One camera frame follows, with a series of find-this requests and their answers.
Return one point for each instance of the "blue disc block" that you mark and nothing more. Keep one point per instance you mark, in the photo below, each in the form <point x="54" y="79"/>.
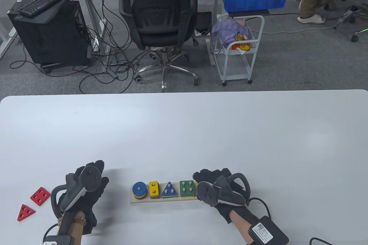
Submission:
<point x="136" y="187"/>

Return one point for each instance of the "red square block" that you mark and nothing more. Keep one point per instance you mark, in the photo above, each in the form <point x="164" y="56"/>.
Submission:
<point x="40" y="196"/>

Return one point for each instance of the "red triangle block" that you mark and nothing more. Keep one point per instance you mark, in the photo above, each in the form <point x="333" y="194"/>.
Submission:
<point x="26" y="212"/>

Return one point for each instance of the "person's right hand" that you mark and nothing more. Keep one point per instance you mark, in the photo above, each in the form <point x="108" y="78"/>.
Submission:
<point x="210" y="174"/>

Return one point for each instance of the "black computer tower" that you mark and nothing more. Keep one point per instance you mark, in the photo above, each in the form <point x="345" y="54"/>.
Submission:
<point x="51" y="41"/>

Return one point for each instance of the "white table leg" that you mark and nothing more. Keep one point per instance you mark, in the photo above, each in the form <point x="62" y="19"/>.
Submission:
<point x="7" y="41"/>

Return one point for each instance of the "blue triangle block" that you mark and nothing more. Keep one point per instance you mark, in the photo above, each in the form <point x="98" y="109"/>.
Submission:
<point x="165" y="194"/>

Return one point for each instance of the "black box with white label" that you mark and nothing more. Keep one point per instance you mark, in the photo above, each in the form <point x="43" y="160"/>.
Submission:
<point x="273" y="230"/>
<point x="57" y="240"/>

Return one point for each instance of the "black keyboard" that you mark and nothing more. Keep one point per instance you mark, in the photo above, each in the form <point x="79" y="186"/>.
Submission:
<point x="43" y="1"/>

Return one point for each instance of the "black floor box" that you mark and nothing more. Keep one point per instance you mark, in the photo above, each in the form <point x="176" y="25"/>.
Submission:
<point x="204" y="21"/>

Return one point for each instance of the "person's right forearm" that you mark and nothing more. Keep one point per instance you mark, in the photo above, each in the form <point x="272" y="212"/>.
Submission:
<point x="241" y="225"/>

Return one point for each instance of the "grey power strip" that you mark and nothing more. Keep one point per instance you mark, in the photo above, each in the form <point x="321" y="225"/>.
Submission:
<point x="346" y="17"/>

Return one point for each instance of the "wooden peg board with posts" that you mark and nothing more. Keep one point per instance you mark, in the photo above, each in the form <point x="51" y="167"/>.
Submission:
<point x="172" y="200"/>

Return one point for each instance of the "purple cloth bag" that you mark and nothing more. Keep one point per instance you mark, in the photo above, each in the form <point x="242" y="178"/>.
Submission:
<point x="228" y="28"/>

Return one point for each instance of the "white power strip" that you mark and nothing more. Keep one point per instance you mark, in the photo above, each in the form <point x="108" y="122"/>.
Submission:
<point x="96" y="44"/>

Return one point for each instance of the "black mesh office chair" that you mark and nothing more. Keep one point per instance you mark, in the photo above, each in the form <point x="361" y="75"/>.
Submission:
<point x="161" y="35"/>

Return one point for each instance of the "yellow square block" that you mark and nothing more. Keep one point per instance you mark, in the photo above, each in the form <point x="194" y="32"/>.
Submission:
<point x="187" y="196"/>

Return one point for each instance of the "brown board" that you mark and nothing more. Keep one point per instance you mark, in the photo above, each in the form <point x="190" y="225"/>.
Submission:
<point x="247" y="13"/>

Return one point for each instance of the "black white hand controller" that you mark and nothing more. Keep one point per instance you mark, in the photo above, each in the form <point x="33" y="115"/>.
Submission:
<point x="207" y="194"/>
<point x="90" y="180"/>

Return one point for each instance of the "yellow rectangle block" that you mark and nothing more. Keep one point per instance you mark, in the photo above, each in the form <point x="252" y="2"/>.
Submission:
<point x="151" y="194"/>

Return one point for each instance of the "orange yellow toy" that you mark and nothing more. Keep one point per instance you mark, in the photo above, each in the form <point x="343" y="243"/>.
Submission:
<point x="241" y="45"/>

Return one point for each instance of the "white trolley cart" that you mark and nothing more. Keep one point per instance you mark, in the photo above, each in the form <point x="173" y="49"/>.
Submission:
<point x="234" y="69"/>

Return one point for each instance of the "person's left forearm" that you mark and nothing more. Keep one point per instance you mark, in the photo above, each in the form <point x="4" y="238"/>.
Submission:
<point x="72" y="230"/>

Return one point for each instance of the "black chair caster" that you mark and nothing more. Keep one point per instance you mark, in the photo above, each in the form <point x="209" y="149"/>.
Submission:
<point x="355" y="38"/>

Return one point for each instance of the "person's left hand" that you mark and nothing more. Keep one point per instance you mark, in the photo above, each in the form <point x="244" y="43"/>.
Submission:
<point x="92" y="199"/>

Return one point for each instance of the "yellow disc block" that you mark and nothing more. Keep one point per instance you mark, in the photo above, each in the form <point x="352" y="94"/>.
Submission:
<point x="139" y="196"/>

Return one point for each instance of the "green square block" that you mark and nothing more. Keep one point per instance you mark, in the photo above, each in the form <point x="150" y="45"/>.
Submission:
<point x="187" y="188"/>

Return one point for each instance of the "white desk frame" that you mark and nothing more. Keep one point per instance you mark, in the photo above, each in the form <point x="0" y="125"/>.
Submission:
<point x="89" y="12"/>

